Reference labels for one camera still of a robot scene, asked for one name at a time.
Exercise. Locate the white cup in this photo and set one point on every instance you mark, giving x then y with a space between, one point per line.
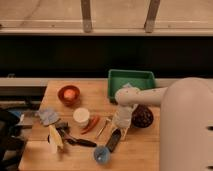
81 116

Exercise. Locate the red chili pepper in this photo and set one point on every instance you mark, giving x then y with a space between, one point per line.
92 123

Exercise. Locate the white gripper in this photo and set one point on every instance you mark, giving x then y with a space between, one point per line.
122 119

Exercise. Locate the dark brown bowl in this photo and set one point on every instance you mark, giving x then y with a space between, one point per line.
142 117

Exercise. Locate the black eraser block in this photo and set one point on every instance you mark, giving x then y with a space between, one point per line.
113 140

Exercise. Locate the black chair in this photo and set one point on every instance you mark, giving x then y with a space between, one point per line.
7 140

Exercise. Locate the green plastic tray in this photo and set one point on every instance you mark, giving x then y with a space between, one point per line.
120 78

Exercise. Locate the blue small cup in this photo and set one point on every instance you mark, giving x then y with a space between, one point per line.
101 155

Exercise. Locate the metal spoon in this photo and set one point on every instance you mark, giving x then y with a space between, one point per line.
107 121

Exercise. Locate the blue grey cloth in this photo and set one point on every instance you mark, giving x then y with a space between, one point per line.
48 116

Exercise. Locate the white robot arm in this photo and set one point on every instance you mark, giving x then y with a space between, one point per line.
186 121

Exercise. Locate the black handled brush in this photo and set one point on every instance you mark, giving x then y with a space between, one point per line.
64 130

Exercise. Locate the orange ball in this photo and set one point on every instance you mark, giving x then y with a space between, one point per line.
69 94

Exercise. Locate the red bowl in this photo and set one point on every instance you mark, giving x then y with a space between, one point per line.
67 102

